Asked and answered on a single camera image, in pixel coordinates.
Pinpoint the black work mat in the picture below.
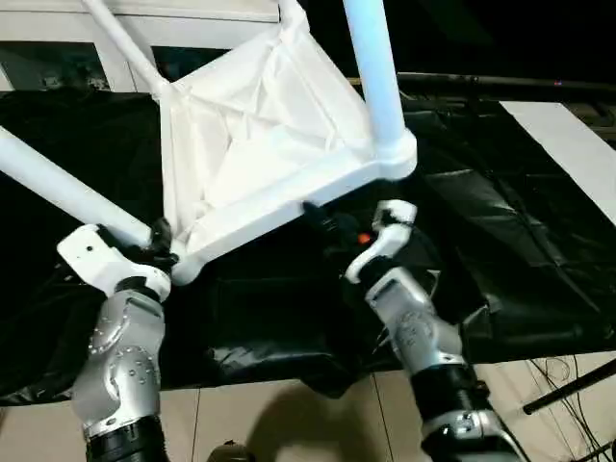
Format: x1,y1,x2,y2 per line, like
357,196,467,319
0,89,616,401

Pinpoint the white plastic table leg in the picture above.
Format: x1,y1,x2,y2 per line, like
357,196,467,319
0,126,156,247
83,0,170,98
343,0,416,161
277,0,303,23

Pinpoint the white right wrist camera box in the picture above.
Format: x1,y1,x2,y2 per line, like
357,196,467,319
345,198,419,284

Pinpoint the black metal rod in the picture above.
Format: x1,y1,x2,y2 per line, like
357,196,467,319
398,71,616,93

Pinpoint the black case with yellow label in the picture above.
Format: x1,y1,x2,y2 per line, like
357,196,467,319
300,0,406,89

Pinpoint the white flat board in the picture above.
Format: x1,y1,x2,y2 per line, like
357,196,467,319
499,100,616,214

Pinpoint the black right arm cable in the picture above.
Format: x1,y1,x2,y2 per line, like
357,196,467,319
474,379,520,462

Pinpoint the white cabinet with glass doors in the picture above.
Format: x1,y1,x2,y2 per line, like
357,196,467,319
0,0,284,93

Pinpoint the black metal table strut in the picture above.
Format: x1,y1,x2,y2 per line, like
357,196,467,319
523,364,616,416

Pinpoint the white plastic table top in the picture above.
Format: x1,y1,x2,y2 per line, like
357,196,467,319
153,13,419,286

